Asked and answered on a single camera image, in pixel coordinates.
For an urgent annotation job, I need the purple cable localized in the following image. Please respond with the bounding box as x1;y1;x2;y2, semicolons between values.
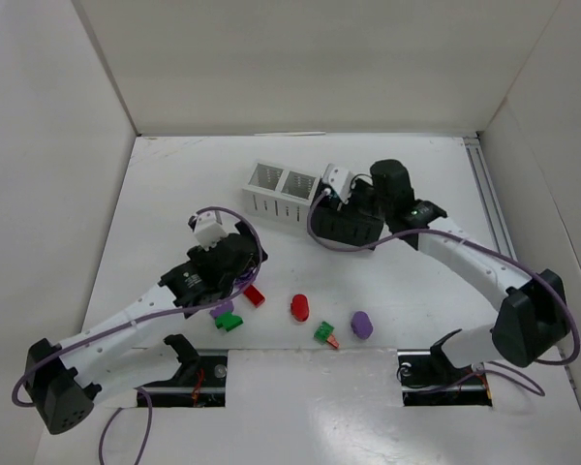
307;187;573;397
12;206;265;465

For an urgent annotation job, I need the black double container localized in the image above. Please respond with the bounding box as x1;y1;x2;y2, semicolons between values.
308;179;384;247

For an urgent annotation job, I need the white double container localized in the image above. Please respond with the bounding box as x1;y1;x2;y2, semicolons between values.
242;161;320;229

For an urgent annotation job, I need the red rectangular lego brick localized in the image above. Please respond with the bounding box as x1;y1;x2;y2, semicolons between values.
243;285;265;308

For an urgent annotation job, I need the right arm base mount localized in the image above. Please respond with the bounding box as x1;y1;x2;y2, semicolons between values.
396;329;493;407

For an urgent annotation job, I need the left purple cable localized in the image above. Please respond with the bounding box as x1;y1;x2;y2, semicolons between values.
12;206;265;465

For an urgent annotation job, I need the purple studded lego brick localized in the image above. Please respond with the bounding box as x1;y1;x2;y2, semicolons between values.
209;300;234;319

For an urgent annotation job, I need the small red lego piece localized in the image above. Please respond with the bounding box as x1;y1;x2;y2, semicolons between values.
326;334;340;350

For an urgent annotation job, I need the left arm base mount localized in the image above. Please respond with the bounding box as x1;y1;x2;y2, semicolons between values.
142;334;229;408

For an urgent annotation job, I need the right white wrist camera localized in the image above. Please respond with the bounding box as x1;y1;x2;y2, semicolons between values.
321;164;354;203

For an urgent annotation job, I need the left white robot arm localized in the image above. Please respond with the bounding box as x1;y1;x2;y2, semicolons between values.
23;221;268;435

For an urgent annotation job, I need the red oval lego piece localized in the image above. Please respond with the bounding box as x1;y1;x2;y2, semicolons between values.
290;294;310;323

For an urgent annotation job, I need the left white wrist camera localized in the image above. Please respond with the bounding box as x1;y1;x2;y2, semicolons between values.
188;211;228;251

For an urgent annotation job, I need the purple oval lego piece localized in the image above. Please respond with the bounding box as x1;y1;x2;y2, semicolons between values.
351;311;374;340

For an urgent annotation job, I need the green square lego brick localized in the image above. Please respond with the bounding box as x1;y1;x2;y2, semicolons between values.
314;321;334;343

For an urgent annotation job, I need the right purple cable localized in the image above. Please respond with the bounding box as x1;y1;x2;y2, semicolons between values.
307;187;573;397

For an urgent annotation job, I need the green notched lego brick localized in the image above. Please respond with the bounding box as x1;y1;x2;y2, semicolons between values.
215;312;243;332

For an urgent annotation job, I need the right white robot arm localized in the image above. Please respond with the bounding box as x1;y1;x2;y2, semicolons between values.
323;160;578;377

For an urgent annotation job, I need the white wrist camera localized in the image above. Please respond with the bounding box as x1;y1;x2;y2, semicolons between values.
321;164;354;203
188;211;228;251

